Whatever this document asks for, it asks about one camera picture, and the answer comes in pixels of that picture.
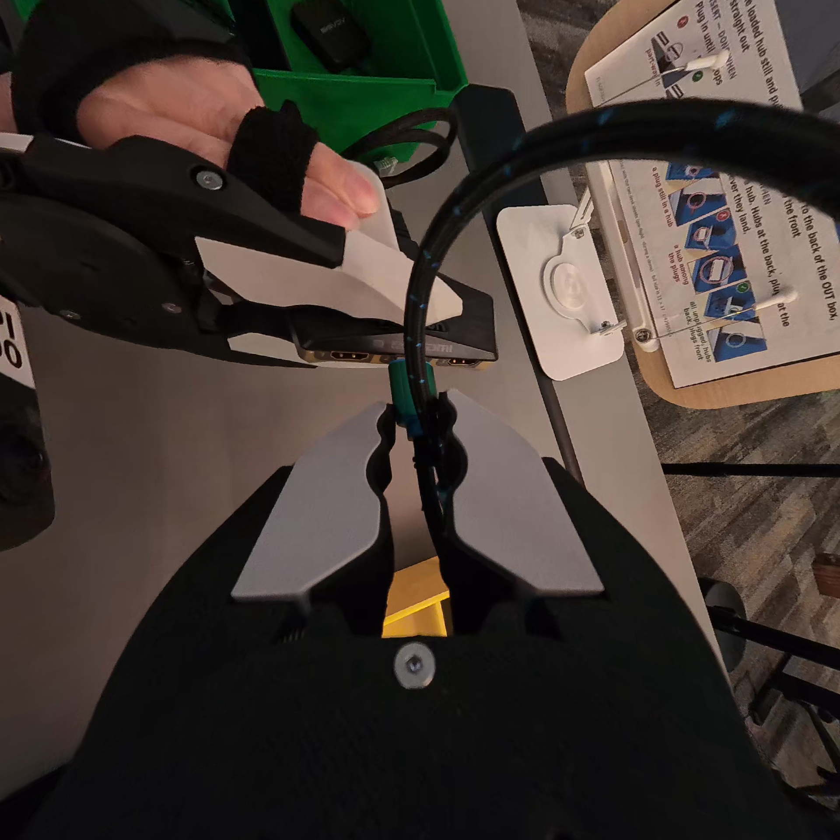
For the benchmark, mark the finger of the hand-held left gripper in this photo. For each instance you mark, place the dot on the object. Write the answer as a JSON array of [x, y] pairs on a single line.
[[315, 282], [262, 344]]

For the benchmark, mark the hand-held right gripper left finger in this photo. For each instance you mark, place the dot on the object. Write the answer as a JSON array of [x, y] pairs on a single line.
[[315, 518]]

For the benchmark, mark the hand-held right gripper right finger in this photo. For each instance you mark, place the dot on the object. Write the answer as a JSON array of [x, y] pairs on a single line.
[[518, 518]]

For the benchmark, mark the yellow plastic bin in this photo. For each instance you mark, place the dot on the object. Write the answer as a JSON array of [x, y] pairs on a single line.
[[417, 597]]

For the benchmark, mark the green plastic bin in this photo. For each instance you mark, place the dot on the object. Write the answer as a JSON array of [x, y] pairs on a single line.
[[341, 98]]

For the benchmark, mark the person's left hand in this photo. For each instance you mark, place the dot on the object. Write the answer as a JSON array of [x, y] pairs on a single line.
[[170, 105]]

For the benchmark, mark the black wrist brace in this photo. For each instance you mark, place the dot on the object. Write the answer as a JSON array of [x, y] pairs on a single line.
[[98, 46]]

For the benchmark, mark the white stand base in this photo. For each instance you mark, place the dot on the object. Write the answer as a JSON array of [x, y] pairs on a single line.
[[525, 236]]

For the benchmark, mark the black flat pad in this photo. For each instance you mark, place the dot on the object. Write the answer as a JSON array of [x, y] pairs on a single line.
[[485, 111]]

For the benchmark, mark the black stand legs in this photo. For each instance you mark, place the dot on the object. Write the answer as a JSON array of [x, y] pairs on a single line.
[[754, 469]]

